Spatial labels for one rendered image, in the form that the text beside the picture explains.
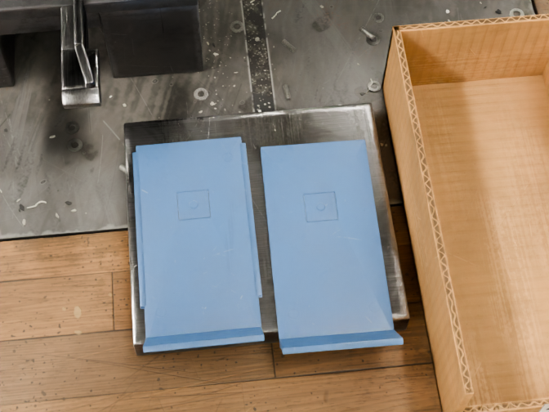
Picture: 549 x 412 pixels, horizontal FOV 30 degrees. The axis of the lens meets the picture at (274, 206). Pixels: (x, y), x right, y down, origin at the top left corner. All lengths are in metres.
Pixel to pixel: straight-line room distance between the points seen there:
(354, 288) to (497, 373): 0.10
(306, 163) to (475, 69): 0.14
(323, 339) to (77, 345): 0.16
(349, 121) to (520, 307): 0.17
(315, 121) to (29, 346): 0.24
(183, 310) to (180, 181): 0.09
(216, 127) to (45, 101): 0.13
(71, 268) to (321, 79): 0.22
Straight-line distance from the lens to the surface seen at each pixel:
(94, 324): 0.66
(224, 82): 0.74
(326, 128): 0.69
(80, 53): 0.65
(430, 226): 0.61
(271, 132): 0.69
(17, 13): 0.69
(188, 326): 0.63
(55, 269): 0.68
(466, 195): 0.70
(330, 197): 0.66
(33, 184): 0.71
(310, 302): 0.63
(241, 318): 0.63
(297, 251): 0.65
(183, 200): 0.66
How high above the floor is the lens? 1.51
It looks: 62 degrees down
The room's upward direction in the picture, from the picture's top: 1 degrees clockwise
